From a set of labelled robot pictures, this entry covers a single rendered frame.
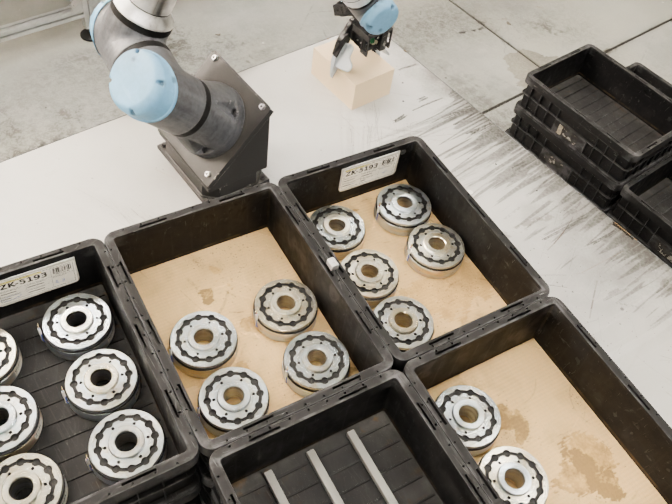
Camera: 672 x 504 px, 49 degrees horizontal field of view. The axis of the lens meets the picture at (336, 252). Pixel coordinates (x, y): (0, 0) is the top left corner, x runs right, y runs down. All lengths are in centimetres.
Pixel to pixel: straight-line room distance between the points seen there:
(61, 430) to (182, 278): 31
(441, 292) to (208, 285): 40
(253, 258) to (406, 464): 43
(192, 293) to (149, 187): 40
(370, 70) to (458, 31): 166
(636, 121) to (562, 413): 132
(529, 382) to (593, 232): 53
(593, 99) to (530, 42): 111
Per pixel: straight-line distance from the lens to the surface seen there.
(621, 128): 233
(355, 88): 173
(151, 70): 133
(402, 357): 108
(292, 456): 110
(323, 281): 117
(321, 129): 171
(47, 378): 118
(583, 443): 122
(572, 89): 240
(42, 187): 160
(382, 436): 113
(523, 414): 120
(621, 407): 120
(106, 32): 144
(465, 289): 130
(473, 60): 325
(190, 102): 136
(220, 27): 321
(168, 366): 105
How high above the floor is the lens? 184
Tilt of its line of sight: 51 degrees down
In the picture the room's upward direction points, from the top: 10 degrees clockwise
